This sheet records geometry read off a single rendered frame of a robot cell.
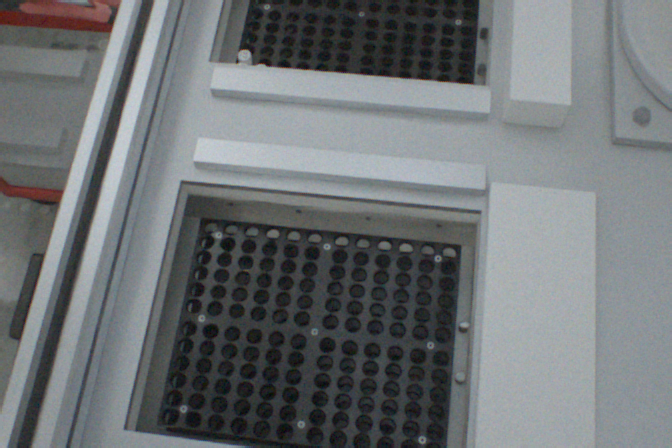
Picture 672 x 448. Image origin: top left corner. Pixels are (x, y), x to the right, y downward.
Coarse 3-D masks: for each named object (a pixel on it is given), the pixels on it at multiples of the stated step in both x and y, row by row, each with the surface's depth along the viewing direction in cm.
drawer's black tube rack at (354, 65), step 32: (288, 0) 73; (320, 0) 73; (352, 0) 72; (384, 0) 72; (416, 0) 76; (448, 0) 73; (288, 32) 75; (320, 32) 71; (352, 32) 71; (384, 32) 71; (416, 32) 71; (448, 32) 75; (256, 64) 70; (288, 64) 70; (320, 64) 70; (352, 64) 70; (384, 64) 73; (416, 64) 69; (448, 64) 69
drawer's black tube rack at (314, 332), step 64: (256, 256) 63; (320, 256) 62; (384, 256) 63; (256, 320) 63; (320, 320) 60; (384, 320) 60; (448, 320) 63; (192, 384) 59; (256, 384) 58; (320, 384) 62; (384, 384) 58; (448, 384) 58
